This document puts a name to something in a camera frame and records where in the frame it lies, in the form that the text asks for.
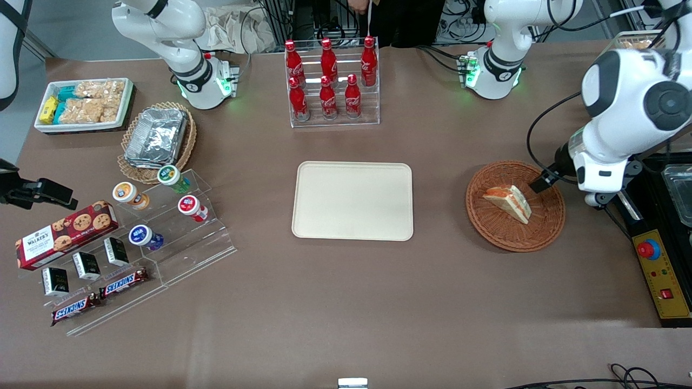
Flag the black countertop appliance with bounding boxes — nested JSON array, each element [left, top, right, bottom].
[[614, 153, 692, 328]]

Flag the bagged rice cracker pack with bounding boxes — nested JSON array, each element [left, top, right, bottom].
[[57, 97, 121, 124], [75, 80, 126, 102]]

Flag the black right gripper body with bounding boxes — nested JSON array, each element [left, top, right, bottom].
[[0, 159, 42, 209]]

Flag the crumpled beige cloth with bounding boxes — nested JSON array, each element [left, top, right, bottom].
[[207, 4, 277, 55]]

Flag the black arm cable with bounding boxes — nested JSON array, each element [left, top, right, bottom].
[[527, 91, 583, 175]]

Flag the clear acrylic tiered stand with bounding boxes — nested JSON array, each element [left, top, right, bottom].
[[16, 169, 237, 337]]

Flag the yellow snack packet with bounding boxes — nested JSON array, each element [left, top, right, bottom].
[[39, 96, 59, 124]]

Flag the clear glass container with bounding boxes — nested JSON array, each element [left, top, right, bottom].
[[662, 165, 692, 227]]

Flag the blue lid yogurt bottle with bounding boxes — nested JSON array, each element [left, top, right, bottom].
[[129, 224, 165, 252]]

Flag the cream rectangular serving tray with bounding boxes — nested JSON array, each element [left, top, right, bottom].
[[291, 161, 414, 242]]

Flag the oval wicker basket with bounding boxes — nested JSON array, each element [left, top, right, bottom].
[[117, 102, 197, 185]]

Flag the stack of foil trays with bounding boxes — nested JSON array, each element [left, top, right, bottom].
[[124, 108, 188, 169]]

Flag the Snickers chocolate bar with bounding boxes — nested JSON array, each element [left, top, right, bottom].
[[99, 267, 149, 299], [51, 293, 102, 327]]

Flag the triangular sandwich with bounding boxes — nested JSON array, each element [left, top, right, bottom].
[[483, 185, 533, 225]]

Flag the orange lid yogurt bottle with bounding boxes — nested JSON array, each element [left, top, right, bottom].
[[112, 182, 151, 211]]

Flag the white wire rack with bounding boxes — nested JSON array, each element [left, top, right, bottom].
[[615, 30, 667, 52]]

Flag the yellow control box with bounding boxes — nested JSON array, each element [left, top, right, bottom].
[[631, 230, 692, 320]]

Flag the red lid yogurt bottle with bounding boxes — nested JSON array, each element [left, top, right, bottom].
[[178, 195, 209, 223]]

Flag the red Walkers cookie box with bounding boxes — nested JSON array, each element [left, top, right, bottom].
[[15, 200, 119, 271]]

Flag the black cables at arm base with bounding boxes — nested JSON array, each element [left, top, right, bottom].
[[415, 44, 467, 74]]

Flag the small black white box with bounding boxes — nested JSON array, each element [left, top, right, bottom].
[[42, 267, 70, 297], [104, 237, 130, 267], [72, 252, 102, 281]]

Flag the black cable on table edge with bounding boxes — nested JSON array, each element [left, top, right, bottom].
[[505, 363, 692, 389]]

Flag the round brown wicker basket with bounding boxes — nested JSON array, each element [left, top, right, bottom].
[[466, 160, 566, 253]]

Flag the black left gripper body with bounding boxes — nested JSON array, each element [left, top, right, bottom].
[[553, 142, 578, 178]]

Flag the red cola bottle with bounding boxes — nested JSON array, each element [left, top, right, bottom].
[[321, 38, 339, 86], [285, 39, 305, 87], [319, 76, 338, 120], [361, 36, 378, 88], [344, 74, 362, 119], [288, 77, 310, 122]]

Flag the standing person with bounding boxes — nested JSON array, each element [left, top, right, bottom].
[[349, 0, 447, 49]]

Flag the green lid yogurt bottle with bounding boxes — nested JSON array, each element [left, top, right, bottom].
[[157, 165, 191, 195]]

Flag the clear acrylic bottle rack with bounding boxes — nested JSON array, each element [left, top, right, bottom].
[[284, 37, 381, 129]]

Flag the red emergency stop button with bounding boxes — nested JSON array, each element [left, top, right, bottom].
[[637, 239, 662, 261]]

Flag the white rectangular snack tray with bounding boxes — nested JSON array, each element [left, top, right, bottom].
[[34, 78, 135, 134]]

